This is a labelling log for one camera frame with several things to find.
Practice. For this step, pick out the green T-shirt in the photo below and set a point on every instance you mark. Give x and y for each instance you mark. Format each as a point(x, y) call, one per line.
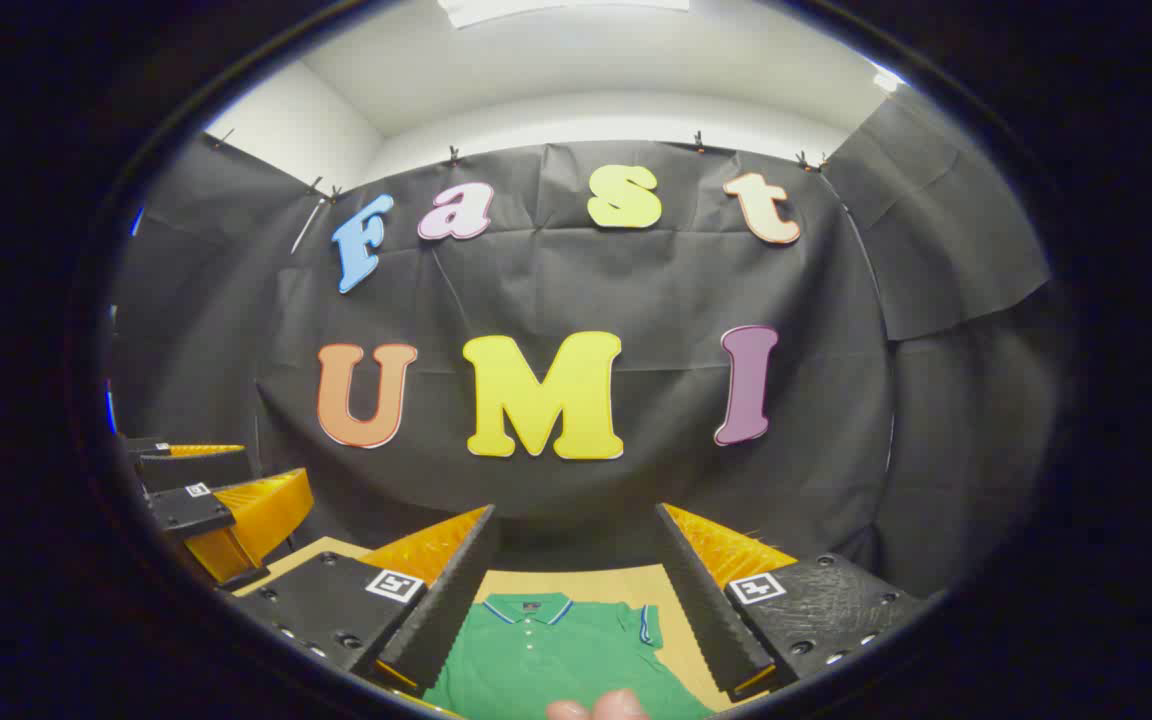
point(556, 660)

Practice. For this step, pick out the black backdrop cloth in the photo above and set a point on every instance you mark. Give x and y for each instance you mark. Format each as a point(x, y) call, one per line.
point(636, 290)

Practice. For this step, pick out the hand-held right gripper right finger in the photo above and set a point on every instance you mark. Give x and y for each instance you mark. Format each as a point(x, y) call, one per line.
point(701, 600)

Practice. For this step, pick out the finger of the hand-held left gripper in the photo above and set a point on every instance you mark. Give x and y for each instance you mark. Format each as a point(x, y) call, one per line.
point(198, 470)
point(191, 510)

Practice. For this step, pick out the ceiling light panel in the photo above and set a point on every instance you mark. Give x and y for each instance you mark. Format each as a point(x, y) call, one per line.
point(556, 8)

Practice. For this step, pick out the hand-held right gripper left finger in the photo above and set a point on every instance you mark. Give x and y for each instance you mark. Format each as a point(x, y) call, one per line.
point(451, 605)

